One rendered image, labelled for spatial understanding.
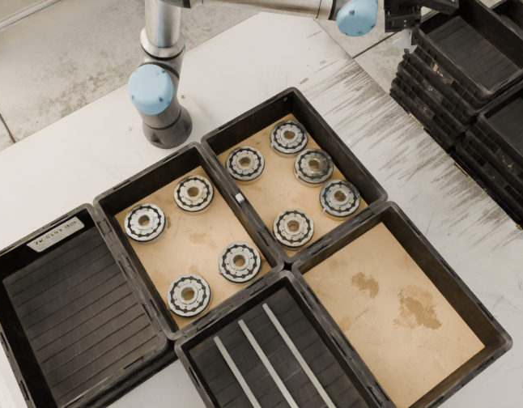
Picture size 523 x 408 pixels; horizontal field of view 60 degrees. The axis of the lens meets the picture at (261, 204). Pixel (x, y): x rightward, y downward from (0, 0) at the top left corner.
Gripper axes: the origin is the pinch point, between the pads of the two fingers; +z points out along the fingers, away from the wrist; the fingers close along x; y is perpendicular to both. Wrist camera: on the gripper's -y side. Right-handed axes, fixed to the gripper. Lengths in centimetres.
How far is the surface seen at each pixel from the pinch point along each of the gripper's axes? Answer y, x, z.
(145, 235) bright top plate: 66, 51, -5
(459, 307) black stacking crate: -7, 66, 11
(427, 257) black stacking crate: 0, 55, 6
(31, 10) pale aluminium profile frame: 183, -89, 57
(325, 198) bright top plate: 23.3, 39.6, 6.2
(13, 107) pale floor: 189, -36, 64
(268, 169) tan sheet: 38.6, 30.5, 6.7
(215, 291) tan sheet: 49, 64, 1
